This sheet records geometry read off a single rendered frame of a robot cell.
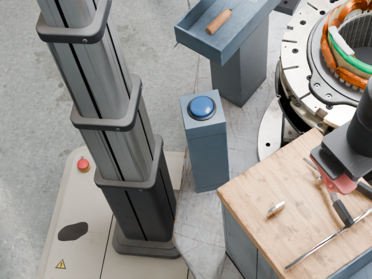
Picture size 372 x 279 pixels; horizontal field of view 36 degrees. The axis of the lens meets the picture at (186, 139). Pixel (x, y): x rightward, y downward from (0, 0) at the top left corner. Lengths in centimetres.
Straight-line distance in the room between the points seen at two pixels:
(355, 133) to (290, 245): 23
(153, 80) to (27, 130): 53
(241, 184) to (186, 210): 32
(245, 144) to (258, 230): 42
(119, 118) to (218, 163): 21
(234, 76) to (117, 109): 26
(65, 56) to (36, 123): 135
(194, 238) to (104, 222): 66
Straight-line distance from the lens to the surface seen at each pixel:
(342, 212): 85
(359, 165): 71
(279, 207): 86
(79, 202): 183
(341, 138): 72
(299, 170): 90
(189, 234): 117
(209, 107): 99
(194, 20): 112
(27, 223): 216
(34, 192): 220
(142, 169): 131
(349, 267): 86
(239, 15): 114
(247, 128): 127
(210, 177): 115
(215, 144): 104
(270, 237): 86
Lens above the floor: 186
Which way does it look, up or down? 59 degrees down
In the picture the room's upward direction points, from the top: 10 degrees counter-clockwise
